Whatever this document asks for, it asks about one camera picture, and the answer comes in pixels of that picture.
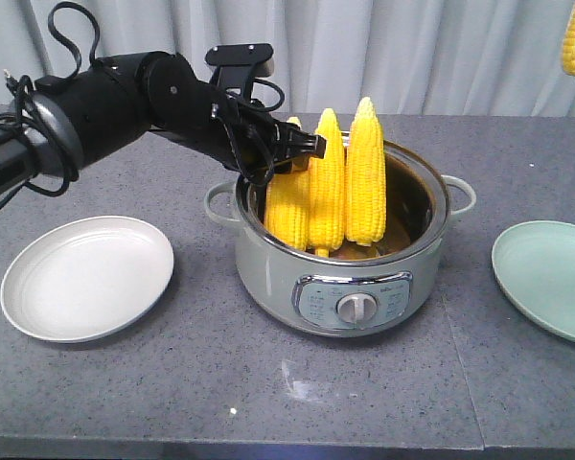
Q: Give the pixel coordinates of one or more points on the grey pleated curtain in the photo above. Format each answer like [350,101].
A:
[410,57]

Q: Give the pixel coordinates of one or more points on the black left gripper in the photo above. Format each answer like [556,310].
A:
[197,115]

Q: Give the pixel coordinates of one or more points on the beige round plate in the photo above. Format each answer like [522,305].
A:
[87,279]

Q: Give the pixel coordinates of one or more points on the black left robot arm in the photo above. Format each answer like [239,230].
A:
[59,126]

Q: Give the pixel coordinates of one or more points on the light green round plate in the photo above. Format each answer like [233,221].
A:
[534,265]

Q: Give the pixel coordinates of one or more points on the pale green electric cooking pot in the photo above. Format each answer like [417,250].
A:
[357,290]

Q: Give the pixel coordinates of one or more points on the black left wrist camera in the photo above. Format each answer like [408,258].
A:
[237,66]

